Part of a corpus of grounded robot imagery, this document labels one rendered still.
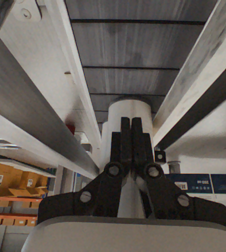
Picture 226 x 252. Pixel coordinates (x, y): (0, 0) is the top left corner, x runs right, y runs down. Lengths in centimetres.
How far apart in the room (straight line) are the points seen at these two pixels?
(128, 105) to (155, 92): 3
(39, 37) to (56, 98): 12
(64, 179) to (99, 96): 31
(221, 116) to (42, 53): 24
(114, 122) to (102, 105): 4
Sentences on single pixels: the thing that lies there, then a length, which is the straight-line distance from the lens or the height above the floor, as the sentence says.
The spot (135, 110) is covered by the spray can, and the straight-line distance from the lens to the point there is 16.
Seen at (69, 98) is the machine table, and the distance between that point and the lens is 28.
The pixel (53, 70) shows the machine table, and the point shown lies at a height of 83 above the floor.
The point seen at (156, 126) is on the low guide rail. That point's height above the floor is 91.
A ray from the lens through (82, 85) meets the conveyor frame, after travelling 16.
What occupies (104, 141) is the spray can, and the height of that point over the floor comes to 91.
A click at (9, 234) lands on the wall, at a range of 882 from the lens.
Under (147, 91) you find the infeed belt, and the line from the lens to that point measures 16.
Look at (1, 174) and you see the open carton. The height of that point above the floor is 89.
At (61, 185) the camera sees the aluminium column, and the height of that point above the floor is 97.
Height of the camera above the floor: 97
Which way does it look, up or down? 23 degrees down
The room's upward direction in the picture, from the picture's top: 178 degrees counter-clockwise
